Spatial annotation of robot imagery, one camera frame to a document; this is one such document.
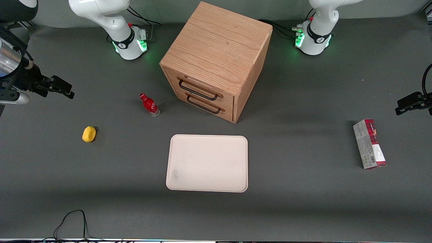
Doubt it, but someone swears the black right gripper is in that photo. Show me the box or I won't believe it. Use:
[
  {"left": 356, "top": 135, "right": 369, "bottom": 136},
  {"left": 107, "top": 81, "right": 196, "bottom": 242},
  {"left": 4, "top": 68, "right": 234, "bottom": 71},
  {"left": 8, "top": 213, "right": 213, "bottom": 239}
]
[{"left": 13, "top": 51, "right": 75, "bottom": 100}]

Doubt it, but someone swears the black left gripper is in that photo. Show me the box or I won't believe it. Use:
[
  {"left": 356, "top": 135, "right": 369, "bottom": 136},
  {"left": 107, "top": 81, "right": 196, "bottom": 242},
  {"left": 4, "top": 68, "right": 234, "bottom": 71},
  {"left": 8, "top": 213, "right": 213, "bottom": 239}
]
[{"left": 395, "top": 92, "right": 432, "bottom": 116}]

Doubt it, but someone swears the red coke bottle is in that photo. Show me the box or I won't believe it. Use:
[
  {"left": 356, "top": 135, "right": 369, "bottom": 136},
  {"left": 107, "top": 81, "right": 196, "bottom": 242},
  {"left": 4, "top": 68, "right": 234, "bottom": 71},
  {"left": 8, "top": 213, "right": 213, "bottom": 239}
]
[{"left": 139, "top": 93, "right": 160, "bottom": 117}]

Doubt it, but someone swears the beige plastic tray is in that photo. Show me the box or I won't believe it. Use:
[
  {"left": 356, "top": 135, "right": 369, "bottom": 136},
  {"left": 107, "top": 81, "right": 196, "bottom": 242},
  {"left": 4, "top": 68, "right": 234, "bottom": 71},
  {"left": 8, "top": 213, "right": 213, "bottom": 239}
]
[{"left": 166, "top": 134, "right": 248, "bottom": 193}]

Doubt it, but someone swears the yellow lemon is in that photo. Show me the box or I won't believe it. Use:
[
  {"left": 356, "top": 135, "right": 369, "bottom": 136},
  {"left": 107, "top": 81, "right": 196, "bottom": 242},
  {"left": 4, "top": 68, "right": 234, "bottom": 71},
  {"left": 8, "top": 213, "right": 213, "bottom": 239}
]
[{"left": 82, "top": 126, "right": 97, "bottom": 143}]

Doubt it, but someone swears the grey and red carton box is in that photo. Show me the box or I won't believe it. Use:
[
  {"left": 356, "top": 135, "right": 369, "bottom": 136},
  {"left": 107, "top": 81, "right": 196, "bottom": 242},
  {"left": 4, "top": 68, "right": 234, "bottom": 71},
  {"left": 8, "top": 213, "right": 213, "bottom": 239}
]
[{"left": 353, "top": 118, "right": 387, "bottom": 170}]

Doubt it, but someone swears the wooden drawer cabinet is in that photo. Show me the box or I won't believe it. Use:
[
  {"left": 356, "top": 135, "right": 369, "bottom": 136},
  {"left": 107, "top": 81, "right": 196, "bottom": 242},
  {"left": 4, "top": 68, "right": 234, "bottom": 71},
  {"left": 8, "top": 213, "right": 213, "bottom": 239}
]
[{"left": 159, "top": 1, "right": 273, "bottom": 124}]

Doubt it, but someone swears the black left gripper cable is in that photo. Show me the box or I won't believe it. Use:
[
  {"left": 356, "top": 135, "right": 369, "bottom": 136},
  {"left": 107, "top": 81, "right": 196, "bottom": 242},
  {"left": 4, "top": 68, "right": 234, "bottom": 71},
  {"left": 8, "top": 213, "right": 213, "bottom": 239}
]
[{"left": 422, "top": 63, "right": 432, "bottom": 96}]

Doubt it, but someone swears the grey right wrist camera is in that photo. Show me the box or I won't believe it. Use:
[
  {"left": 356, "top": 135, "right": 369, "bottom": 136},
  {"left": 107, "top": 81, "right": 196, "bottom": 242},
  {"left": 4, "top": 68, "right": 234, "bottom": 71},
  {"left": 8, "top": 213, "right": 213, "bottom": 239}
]
[{"left": 0, "top": 90, "right": 30, "bottom": 105}]

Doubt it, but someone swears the black right arm base cable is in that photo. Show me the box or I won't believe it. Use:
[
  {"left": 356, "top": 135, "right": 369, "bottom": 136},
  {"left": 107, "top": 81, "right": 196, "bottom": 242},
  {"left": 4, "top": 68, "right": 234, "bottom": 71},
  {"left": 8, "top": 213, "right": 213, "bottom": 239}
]
[{"left": 127, "top": 5, "right": 162, "bottom": 43}]

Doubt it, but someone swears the black arm base cable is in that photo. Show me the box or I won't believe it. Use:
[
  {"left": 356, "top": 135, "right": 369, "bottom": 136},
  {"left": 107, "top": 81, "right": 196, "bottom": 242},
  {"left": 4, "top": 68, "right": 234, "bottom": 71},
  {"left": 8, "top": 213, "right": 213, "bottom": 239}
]
[
  {"left": 127, "top": 5, "right": 162, "bottom": 43},
  {"left": 258, "top": 19, "right": 299, "bottom": 39}
]

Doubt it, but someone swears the thin black looped cable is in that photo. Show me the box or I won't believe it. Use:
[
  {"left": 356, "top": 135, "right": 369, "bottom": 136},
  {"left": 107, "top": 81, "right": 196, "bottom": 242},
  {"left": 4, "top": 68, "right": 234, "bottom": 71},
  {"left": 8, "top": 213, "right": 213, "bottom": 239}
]
[{"left": 42, "top": 210, "right": 102, "bottom": 243}]

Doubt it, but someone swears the long black drawer handle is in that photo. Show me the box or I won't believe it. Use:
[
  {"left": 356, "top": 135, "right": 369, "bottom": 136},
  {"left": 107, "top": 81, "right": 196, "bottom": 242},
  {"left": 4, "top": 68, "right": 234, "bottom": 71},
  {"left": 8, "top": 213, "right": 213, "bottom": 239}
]
[{"left": 178, "top": 79, "right": 219, "bottom": 101}]

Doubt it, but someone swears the short black drawer handle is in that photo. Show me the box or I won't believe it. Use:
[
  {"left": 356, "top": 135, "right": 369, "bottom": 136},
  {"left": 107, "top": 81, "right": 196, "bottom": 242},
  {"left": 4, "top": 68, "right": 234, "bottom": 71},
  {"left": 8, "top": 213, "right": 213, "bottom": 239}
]
[{"left": 186, "top": 94, "right": 222, "bottom": 114}]

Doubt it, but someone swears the black left arm base cable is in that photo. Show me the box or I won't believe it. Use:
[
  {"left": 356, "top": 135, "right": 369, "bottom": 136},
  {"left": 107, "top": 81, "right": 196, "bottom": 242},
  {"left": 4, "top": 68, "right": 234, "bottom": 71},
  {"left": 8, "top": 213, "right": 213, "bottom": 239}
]
[{"left": 258, "top": 19, "right": 299, "bottom": 39}]

